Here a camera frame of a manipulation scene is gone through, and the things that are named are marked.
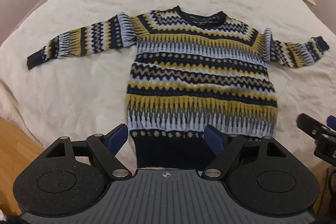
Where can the cream bed cover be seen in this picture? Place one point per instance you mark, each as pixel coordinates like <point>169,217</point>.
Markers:
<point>79,96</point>

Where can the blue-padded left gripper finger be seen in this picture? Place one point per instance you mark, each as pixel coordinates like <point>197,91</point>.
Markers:
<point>104,148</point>

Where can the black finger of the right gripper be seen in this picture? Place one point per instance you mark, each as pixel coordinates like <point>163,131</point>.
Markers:
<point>314,128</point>

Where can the navy yellow patterned knit sweater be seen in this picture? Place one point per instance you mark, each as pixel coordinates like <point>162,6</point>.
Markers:
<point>189,71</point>

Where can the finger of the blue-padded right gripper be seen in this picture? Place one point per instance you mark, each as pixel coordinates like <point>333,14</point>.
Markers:
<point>226,149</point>

